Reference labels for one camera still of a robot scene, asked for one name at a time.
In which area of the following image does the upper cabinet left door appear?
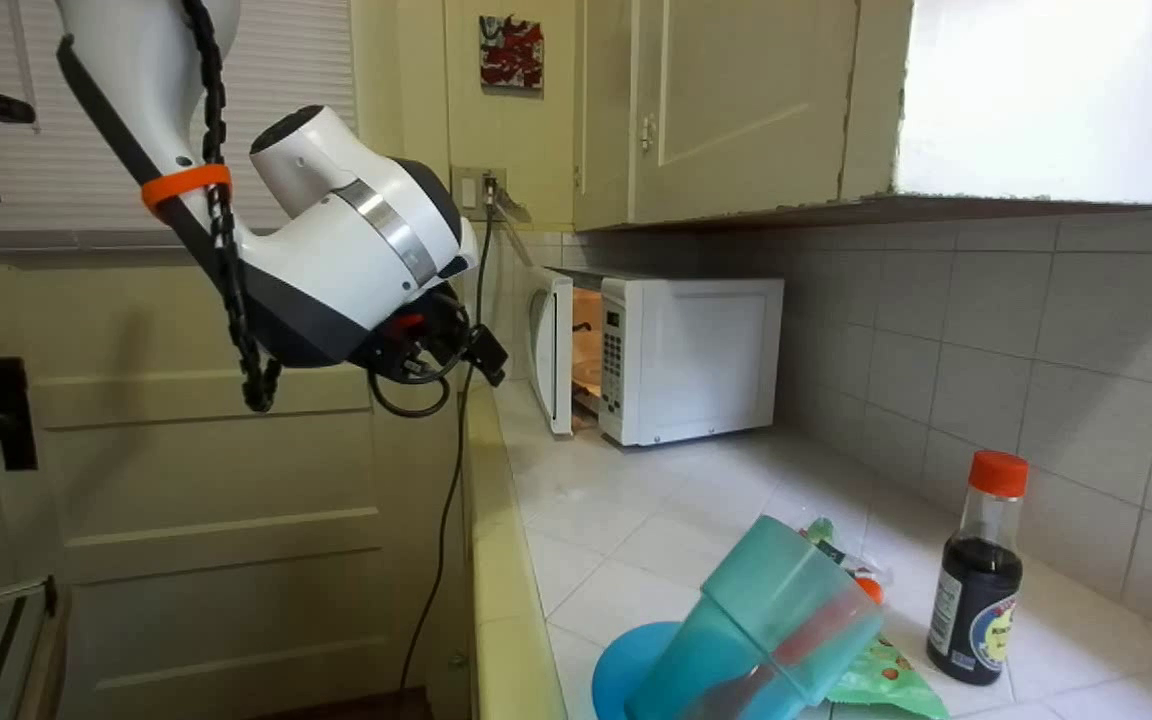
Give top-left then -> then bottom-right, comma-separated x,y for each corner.
570,0 -> 858,233

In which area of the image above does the red spoon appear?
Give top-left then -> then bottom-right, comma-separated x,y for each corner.
707,572 -> 888,714

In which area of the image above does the window blind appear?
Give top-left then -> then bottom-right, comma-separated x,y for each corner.
0,0 -> 354,255

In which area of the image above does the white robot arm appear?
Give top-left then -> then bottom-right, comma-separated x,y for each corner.
55,0 -> 509,411

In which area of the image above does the black power cable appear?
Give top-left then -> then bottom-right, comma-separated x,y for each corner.
391,175 -> 498,720

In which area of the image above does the blue plastic bowl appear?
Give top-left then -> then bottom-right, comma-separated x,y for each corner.
586,614 -> 808,720

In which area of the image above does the red wall picture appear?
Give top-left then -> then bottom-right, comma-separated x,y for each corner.
481,14 -> 543,96

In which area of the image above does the black door latch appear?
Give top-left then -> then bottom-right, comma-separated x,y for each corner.
0,354 -> 41,471

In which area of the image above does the teal plastic pitcher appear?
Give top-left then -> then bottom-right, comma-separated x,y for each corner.
623,510 -> 888,720

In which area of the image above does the white microwave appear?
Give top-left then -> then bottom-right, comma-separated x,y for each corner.
525,266 -> 782,446

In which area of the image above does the panelled cream door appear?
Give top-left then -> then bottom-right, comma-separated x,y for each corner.
0,261 -> 452,720

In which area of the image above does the green snack bag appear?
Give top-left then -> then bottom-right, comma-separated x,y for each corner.
828,637 -> 948,720

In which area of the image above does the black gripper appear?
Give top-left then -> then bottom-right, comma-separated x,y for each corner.
395,295 -> 509,383

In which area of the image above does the wall power outlet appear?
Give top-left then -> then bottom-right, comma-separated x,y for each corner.
447,162 -> 512,218

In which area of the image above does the soy sauce bottle red cap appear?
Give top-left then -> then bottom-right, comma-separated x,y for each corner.
924,446 -> 1026,682

